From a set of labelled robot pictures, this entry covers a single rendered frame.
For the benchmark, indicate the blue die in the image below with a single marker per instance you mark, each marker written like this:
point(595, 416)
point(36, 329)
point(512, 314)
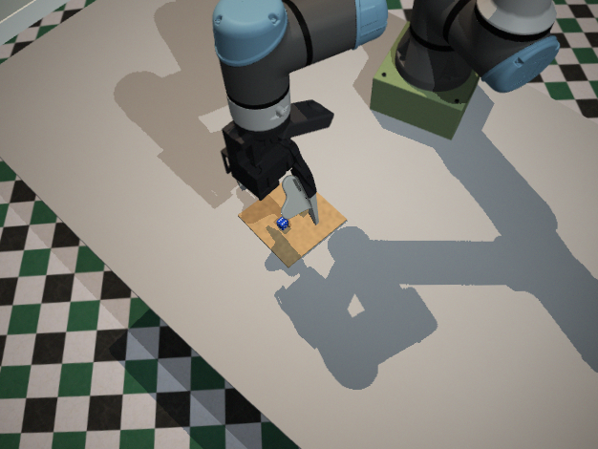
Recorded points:
point(282, 223)

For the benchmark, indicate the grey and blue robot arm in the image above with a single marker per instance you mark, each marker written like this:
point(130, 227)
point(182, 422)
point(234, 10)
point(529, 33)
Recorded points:
point(260, 42)

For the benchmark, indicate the tan square mat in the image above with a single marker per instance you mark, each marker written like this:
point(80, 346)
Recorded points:
point(301, 235)

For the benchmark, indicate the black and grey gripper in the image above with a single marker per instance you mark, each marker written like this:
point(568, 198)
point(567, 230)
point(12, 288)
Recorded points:
point(270, 160)

